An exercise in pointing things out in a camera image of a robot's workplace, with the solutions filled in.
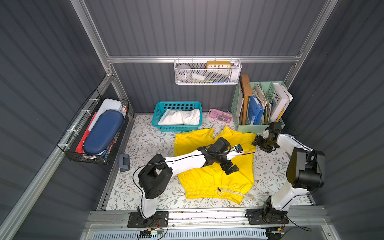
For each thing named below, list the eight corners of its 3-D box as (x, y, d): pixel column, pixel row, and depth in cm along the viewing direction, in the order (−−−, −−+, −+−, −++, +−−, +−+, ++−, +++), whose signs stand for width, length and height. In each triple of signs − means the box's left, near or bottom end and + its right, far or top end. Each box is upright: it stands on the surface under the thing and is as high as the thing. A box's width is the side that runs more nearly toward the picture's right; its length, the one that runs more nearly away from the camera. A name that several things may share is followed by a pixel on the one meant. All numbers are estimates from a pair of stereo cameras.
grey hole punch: (121, 172, 91) (118, 169, 88) (121, 157, 98) (119, 154, 95) (129, 170, 92) (127, 167, 89) (129, 155, 99) (127, 152, 96)
